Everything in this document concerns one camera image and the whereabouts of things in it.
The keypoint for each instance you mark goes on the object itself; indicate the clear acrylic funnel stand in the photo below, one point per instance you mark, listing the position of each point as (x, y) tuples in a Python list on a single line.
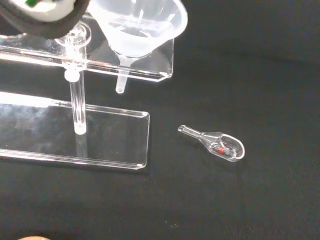
[(112, 135)]

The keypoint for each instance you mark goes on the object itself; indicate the clear glass weighing funnel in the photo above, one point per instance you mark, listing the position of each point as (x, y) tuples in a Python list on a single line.
[(225, 147)]

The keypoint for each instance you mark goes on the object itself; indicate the black bench cloth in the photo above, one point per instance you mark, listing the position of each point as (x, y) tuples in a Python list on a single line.
[(225, 75)]

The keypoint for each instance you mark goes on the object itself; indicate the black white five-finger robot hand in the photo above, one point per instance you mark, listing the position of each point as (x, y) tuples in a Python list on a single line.
[(42, 27)]

